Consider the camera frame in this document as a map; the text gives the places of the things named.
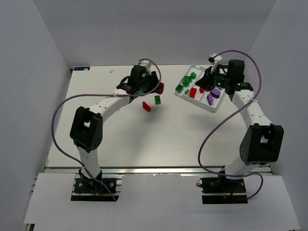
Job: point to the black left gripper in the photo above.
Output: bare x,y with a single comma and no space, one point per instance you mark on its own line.
152,80

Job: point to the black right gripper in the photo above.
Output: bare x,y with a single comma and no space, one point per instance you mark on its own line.
207,80

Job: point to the red square lego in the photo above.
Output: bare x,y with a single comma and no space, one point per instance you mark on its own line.
201,90

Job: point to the purple round lego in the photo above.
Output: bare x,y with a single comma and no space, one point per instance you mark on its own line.
215,93

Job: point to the small red lego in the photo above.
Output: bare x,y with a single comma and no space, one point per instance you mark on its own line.
193,92

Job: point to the green long lego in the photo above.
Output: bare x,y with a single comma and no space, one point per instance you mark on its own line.
186,81

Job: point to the red round lego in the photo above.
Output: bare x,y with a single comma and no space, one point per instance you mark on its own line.
160,88

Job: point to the red rectangular lego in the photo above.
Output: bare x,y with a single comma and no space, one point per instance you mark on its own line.
146,106

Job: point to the green square lego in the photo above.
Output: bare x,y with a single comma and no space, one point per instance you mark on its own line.
179,88

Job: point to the purple small lego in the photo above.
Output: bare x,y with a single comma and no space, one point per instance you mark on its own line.
210,99

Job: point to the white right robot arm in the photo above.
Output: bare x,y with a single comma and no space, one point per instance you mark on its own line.
262,141

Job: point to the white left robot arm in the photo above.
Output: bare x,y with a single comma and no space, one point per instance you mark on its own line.
87,128

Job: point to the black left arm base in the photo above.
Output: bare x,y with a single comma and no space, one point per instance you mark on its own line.
84,192

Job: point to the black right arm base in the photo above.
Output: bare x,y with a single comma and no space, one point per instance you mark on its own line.
222,191

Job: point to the white divided tray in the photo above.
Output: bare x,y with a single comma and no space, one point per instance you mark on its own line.
200,98

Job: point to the green lego centre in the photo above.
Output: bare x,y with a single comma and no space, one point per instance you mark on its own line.
157,100

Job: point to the blue table label left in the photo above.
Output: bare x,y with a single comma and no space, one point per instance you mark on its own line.
85,68

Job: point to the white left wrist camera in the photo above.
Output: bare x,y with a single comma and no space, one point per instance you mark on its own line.
145,63

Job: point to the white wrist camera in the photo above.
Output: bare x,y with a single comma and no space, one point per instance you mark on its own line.
215,60
145,63

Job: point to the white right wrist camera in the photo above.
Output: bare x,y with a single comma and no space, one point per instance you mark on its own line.
215,60

